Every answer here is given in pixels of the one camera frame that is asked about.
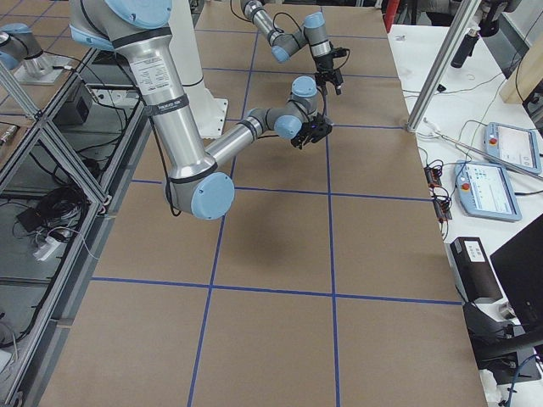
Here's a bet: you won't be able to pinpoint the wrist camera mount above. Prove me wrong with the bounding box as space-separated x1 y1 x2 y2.
331 47 350 59

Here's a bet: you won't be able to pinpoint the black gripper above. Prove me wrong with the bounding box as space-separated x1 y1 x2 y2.
292 116 333 147
313 52 344 95

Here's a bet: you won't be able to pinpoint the near teach pendant tablet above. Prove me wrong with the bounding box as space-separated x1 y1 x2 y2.
455 160 522 222

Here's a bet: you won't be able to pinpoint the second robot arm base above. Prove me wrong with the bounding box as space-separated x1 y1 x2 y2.
1 23 62 86

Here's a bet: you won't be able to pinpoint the small circuit boards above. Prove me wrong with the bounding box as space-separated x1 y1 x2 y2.
424 165 452 224

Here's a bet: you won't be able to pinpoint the white power strip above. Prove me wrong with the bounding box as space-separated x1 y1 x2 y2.
33 237 60 261

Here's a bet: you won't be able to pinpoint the black power adapter box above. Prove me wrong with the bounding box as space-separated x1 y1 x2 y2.
450 237 503 304

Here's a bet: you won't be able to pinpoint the teach pendant tablet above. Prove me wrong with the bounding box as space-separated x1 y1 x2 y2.
484 122 542 175
455 160 522 222

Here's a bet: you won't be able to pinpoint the aluminium frame rack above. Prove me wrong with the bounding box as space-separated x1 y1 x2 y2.
1 51 148 406

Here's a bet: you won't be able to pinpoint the black monitor with stand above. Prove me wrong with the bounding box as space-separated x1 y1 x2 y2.
463 217 542 385

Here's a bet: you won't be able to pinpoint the bundle of black cables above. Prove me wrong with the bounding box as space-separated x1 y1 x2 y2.
12 186 92 243

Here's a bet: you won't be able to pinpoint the far teach pendant tablet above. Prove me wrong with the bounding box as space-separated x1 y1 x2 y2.
484 122 542 175

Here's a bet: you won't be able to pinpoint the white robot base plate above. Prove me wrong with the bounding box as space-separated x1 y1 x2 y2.
183 82 228 139

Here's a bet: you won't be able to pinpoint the aluminium frame post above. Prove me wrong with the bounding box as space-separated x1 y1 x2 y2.
406 0 480 133

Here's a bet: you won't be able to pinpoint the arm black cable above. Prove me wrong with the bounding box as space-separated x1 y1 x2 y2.
150 84 330 218
228 0 306 42

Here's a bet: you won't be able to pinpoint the black flashlight on desk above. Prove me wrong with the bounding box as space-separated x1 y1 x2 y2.
451 29 479 69

